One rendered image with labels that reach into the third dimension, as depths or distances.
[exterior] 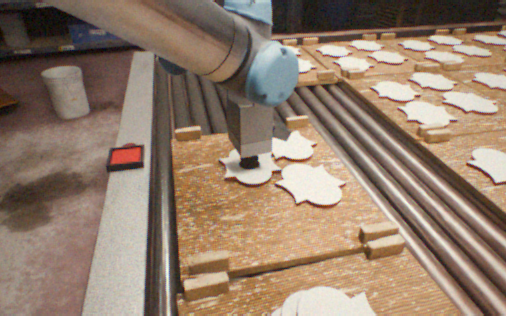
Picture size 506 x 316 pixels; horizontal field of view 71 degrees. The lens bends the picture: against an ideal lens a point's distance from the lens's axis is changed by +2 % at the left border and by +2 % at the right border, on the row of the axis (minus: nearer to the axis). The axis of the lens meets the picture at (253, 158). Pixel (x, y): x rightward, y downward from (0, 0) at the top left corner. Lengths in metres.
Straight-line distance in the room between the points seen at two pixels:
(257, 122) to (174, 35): 0.32
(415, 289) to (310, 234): 0.16
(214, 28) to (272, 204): 0.36
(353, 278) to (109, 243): 0.39
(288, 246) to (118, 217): 0.31
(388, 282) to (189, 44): 0.41
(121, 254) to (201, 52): 0.37
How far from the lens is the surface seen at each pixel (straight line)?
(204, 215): 0.62
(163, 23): 0.34
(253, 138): 0.64
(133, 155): 0.83
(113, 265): 0.61
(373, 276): 0.56
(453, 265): 0.65
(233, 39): 0.39
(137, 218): 0.67
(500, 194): 0.80
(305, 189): 0.66
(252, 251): 0.56
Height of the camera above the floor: 1.35
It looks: 33 degrees down
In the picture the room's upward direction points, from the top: straight up
